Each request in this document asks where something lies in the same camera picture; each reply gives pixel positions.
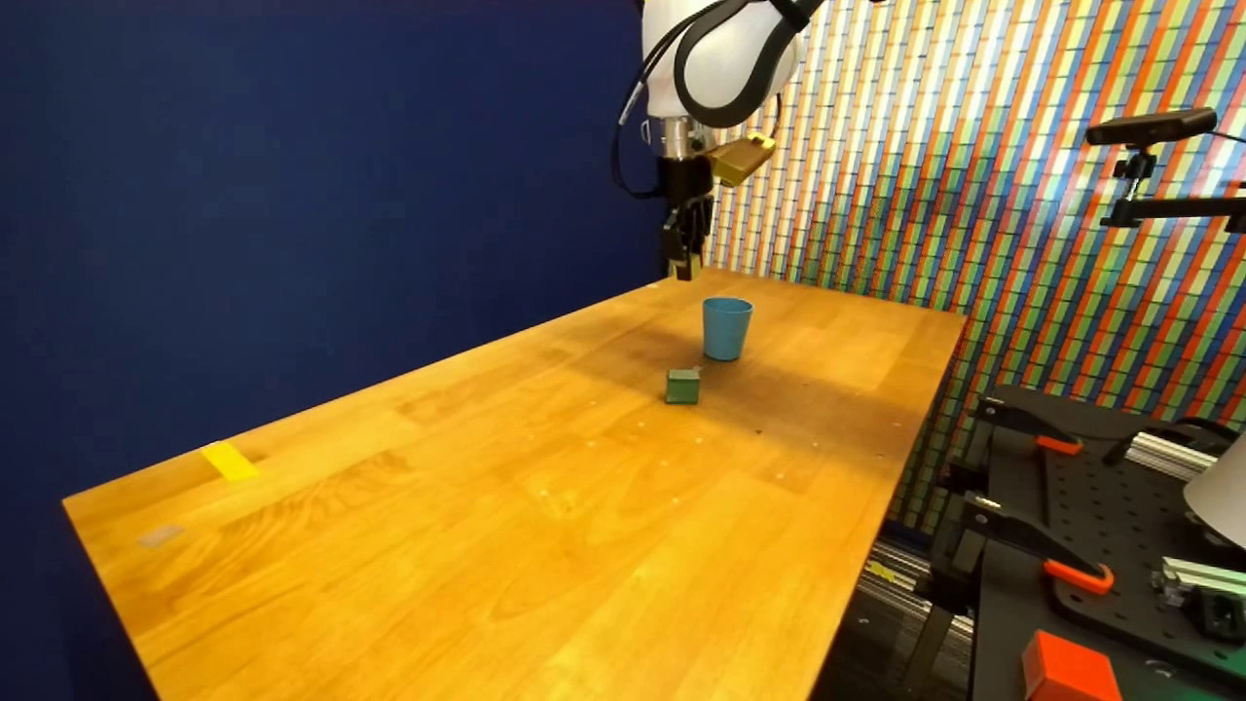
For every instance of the green block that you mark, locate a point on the green block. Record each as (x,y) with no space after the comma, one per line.
(684,383)

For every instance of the red orange box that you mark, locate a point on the red orange box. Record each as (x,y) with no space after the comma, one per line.
(1069,669)

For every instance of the black clamp orange grip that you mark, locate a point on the black clamp orange grip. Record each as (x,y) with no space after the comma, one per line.
(1035,434)
(1035,545)

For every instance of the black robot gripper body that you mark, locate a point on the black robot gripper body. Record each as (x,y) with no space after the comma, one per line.
(684,167)

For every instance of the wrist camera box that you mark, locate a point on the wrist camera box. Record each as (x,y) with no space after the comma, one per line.
(739,156)

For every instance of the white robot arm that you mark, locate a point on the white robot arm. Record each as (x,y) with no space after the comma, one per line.
(707,53)

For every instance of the colourful patterned panel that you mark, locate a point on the colourful patterned panel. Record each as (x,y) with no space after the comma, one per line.
(986,196)

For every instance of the blue cup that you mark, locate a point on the blue cup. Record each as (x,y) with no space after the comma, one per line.
(726,328)

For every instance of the blue fabric backdrop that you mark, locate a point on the blue fabric backdrop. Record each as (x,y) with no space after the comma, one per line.
(297,196)

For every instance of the black camera on stand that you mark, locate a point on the black camera on stand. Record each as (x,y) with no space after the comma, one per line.
(1151,125)

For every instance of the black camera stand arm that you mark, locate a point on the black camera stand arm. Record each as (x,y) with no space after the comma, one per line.
(1174,209)

